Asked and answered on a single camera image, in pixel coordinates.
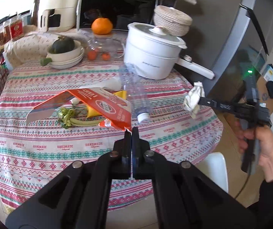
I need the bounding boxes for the green vegetable scraps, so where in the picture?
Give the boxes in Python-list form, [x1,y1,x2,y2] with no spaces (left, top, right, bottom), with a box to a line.
[57,107,104,129]

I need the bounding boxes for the yellow snack wrapper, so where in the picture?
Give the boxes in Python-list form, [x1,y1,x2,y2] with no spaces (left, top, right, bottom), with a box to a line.
[87,90,127,118]

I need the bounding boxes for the clear plastic water bottle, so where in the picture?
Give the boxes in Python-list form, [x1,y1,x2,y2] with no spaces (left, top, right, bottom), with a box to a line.
[119,63,151,124]

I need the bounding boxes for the red white carton box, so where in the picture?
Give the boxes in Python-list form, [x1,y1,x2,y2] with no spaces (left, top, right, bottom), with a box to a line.
[26,87,132,132]

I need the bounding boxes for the white plastic milk bottle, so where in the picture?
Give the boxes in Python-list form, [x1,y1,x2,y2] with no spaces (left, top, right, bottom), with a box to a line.
[79,77,122,92]

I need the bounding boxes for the person's right hand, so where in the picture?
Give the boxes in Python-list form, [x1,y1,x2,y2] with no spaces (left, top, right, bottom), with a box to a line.
[235,120,273,182]

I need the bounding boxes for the cardboard box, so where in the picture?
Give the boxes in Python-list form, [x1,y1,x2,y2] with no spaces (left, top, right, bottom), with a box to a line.
[257,64,273,114]

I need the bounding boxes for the grey refrigerator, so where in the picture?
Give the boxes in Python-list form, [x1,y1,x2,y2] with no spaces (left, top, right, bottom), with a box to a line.
[175,0,273,102]

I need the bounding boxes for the white electric cooking pot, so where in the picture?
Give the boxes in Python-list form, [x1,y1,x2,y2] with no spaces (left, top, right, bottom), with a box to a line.
[124,22,215,80]

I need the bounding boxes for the patterned striped tablecloth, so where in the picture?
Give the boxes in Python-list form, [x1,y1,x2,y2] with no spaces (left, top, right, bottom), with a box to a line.
[0,58,223,213]

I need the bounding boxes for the woven rattan lidded basket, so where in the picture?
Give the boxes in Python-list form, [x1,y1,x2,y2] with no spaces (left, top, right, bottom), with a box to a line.
[154,5,193,37]

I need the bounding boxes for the glass teapot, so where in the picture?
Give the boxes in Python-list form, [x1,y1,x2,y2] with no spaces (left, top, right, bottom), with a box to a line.
[86,33,125,61]

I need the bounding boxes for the stacked white bowls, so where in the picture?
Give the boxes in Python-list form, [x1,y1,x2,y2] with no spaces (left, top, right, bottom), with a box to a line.
[46,40,85,69]

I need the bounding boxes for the small green pepper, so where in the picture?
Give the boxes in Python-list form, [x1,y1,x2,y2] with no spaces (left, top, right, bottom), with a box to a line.
[40,57,53,66]

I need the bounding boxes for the black microwave oven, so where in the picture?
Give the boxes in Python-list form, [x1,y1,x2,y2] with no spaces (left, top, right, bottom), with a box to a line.
[76,0,176,31]

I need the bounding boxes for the large orange mandarin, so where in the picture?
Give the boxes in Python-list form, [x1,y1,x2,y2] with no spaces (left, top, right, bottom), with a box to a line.
[91,18,113,35]

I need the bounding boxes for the dark green squash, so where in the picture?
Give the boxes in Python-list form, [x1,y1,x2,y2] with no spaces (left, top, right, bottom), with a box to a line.
[52,36,75,54]

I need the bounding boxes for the floral cloth on table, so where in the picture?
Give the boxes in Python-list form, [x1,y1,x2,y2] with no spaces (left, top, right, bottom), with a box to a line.
[3,29,91,71]

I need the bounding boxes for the red labelled spice jar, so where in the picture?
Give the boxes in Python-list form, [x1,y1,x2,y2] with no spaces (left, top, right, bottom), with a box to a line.
[9,15,24,40]

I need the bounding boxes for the cream air fryer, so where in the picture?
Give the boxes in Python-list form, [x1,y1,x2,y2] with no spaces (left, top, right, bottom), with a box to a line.
[38,0,78,32]

